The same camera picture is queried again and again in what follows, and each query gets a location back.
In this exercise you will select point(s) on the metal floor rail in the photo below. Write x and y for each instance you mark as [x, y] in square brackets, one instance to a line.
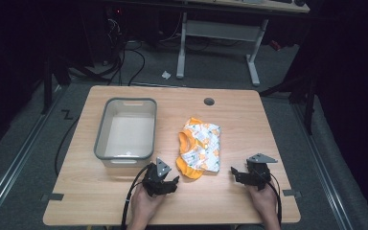
[16, 159]
[322, 172]

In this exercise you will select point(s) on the white-framed wooden desk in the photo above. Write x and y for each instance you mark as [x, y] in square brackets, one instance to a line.
[223, 30]

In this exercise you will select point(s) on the black tape strip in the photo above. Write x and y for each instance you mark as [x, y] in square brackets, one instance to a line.
[291, 193]
[53, 197]

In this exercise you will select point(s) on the person's right hand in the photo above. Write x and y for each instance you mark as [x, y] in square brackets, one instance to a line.
[264, 201]

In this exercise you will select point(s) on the black metal stand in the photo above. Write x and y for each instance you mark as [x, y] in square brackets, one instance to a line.
[47, 86]
[306, 96]

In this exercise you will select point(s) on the white plastic bin grey rim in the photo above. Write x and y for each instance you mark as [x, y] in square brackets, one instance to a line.
[127, 134]

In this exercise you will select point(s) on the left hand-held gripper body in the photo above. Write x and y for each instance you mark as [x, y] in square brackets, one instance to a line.
[155, 182]

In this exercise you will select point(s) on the crumpled white paper scrap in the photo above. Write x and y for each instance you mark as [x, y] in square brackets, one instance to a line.
[166, 75]

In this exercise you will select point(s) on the orange printed baby garment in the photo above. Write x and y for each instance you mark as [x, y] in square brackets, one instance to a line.
[201, 147]

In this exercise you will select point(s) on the black computer tower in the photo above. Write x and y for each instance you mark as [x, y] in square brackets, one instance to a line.
[103, 32]

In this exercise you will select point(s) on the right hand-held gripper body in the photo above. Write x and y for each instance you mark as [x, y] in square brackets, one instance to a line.
[259, 172]

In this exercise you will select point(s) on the small red object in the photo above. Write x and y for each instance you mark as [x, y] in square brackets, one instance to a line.
[275, 45]

